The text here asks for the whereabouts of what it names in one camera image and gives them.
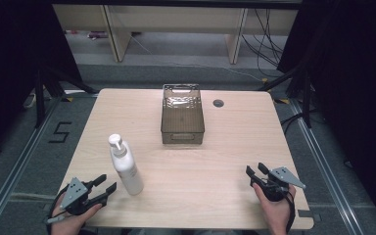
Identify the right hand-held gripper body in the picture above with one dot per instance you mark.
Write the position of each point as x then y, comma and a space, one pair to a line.
275, 187

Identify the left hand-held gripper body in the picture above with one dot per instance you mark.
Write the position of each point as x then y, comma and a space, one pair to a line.
74, 192

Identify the white pump bottle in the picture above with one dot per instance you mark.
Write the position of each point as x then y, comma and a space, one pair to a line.
125, 168

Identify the translucent brown storage box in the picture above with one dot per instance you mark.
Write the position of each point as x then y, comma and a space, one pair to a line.
182, 117

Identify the person's right hand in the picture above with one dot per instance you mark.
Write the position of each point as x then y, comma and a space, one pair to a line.
275, 213

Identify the person's left hand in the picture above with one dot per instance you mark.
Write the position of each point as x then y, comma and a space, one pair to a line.
73, 223

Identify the black metal stand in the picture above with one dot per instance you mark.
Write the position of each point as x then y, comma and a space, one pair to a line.
306, 98
40, 98

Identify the dark curtain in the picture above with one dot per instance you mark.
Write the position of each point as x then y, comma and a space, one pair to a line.
16, 65
355, 81

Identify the aluminium floor rail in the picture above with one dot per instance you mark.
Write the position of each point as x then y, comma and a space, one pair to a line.
16, 169
326, 173

